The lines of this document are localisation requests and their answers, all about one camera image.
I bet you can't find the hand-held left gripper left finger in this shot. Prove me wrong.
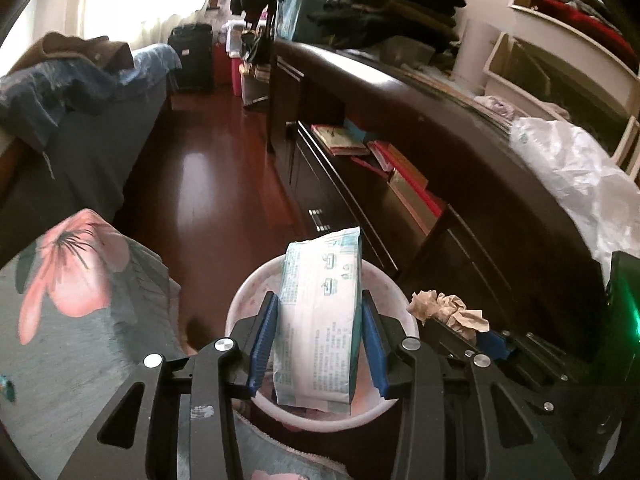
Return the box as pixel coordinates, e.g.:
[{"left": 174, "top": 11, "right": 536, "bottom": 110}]
[{"left": 55, "top": 291, "right": 280, "bottom": 480}]

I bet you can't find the brown paper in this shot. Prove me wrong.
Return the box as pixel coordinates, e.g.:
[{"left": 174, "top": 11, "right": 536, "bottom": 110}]
[{"left": 407, "top": 290, "right": 490, "bottom": 333}]

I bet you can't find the white wet wipes packet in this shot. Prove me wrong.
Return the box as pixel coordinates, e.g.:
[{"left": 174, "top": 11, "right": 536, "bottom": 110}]
[{"left": 272, "top": 226, "right": 363, "bottom": 416}]

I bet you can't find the teal flower print mat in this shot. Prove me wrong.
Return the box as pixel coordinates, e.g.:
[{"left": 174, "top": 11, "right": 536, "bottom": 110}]
[{"left": 0, "top": 208, "right": 351, "bottom": 480}]

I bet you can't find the brown blanket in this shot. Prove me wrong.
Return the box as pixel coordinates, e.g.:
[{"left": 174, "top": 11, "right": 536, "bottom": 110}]
[{"left": 10, "top": 31, "right": 135, "bottom": 73}]

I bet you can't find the dark wooden cabinet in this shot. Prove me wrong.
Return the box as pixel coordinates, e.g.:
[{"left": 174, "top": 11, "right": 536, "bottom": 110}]
[{"left": 267, "top": 40, "right": 616, "bottom": 376}]

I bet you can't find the pile of red brown clothes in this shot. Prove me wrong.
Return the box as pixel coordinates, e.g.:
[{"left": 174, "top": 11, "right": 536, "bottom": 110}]
[{"left": 530, "top": 0, "right": 626, "bottom": 36}]

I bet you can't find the red book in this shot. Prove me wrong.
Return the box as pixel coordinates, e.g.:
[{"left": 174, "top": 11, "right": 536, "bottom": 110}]
[{"left": 350, "top": 140, "right": 401, "bottom": 176}]

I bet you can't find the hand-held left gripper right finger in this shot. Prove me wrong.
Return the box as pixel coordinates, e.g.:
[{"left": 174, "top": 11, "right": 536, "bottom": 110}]
[{"left": 360, "top": 290, "right": 581, "bottom": 480}]

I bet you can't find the black suitcase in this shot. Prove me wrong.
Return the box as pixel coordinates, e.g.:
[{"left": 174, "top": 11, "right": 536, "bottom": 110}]
[{"left": 167, "top": 23, "right": 215, "bottom": 92}]

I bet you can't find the pink book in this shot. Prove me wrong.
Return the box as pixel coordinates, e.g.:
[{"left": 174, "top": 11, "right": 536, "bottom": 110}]
[{"left": 311, "top": 124, "right": 371, "bottom": 157}]

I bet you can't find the black handbag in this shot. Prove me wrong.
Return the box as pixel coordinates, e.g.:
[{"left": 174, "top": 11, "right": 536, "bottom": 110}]
[{"left": 240, "top": 5, "right": 276, "bottom": 81}]

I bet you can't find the white window curtain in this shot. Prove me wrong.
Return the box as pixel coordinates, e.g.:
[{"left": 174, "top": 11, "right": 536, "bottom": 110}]
[{"left": 80, "top": 0, "right": 223, "bottom": 43}]

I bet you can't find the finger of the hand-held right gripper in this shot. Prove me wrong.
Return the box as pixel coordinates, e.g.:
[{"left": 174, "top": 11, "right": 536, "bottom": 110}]
[{"left": 422, "top": 317, "right": 571, "bottom": 396}]

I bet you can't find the clear plastic box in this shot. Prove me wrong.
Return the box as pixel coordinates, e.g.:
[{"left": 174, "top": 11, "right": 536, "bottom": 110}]
[{"left": 222, "top": 20, "right": 251, "bottom": 58}]

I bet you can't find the red container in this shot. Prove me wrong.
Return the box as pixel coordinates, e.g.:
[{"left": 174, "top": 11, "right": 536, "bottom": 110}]
[{"left": 214, "top": 42, "right": 243, "bottom": 96}]

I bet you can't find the stack of dark folded clothes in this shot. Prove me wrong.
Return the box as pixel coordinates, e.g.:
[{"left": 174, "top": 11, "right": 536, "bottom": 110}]
[{"left": 307, "top": 0, "right": 468, "bottom": 53}]

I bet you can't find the blue duvet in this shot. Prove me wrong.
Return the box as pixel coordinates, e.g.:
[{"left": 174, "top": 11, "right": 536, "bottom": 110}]
[{"left": 0, "top": 42, "right": 183, "bottom": 153}]

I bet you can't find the white plastic bag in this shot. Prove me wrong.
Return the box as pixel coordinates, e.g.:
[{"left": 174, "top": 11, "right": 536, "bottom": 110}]
[{"left": 510, "top": 116, "right": 640, "bottom": 266}]

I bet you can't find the small crumpled pale cloth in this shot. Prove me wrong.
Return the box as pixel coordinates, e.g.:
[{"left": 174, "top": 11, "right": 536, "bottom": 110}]
[{"left": 475, "top": 95, "right": 521, "bottom": 121}]

